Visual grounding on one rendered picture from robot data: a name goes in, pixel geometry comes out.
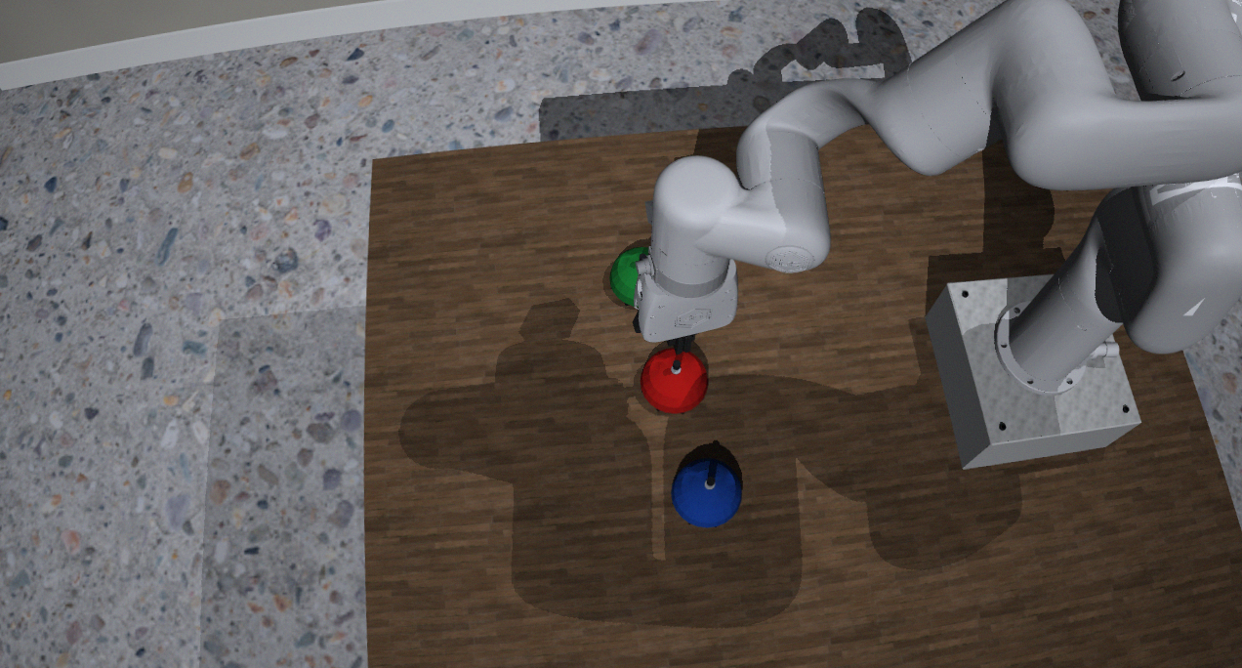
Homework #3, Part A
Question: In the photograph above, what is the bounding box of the green service bell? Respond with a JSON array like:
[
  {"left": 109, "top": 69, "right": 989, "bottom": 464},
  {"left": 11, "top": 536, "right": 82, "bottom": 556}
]
[{"left": 609, "top": 247, "right": 648, "bottom": 305}]

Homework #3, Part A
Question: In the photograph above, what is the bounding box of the blue dome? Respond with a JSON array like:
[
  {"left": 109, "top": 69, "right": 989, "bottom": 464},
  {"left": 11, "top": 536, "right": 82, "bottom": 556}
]
[{"left": 671, "top": 458, "right": 741, "bottom": 526}]

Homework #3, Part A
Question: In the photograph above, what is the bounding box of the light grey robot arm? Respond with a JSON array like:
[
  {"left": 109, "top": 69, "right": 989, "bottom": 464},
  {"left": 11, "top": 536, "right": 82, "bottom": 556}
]
[{"left": 636, "top": 0, "right": 1242, "bottom": 396}]

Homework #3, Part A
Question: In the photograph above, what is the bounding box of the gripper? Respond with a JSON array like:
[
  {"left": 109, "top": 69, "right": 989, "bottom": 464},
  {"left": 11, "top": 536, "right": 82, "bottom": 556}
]
[{"left": 633, "top": 260, "right": 738, "bottom": 355}]

